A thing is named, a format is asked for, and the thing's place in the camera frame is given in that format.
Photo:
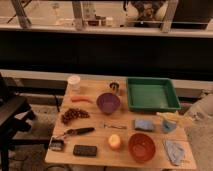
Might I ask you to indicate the blue plastic cup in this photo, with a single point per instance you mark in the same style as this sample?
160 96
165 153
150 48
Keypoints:
168 126

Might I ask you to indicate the clear plastic cup white lid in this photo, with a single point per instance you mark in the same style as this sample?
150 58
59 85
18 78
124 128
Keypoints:
74 82

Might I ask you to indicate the small metal can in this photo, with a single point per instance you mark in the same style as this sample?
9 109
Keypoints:
114 86

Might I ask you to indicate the purple bowl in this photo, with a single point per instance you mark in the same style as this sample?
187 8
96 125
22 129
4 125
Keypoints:
108 103

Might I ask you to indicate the orange carrot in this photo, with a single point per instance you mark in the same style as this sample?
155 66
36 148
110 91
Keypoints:
80 98

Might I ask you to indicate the green plastic tray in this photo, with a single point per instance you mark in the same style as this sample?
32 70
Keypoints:
151 94

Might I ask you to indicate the bunch of dark grapes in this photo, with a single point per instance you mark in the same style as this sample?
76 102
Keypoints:
72 114

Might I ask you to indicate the blue sponge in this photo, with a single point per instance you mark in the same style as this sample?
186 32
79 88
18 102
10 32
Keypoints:
145 125

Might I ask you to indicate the yellow apple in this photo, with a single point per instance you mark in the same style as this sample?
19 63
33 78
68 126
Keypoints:
114 141

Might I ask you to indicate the orange bowl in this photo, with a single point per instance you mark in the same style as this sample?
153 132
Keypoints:
141 147

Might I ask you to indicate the black rectangular block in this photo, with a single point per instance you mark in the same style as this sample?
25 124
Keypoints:
84 150

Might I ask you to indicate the small black metal clip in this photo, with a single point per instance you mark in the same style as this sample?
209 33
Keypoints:
56 145

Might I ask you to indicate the blue grey cloth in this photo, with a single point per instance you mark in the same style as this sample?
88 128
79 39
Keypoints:
174 151

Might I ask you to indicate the black chair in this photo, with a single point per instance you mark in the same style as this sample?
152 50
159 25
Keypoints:
14 111

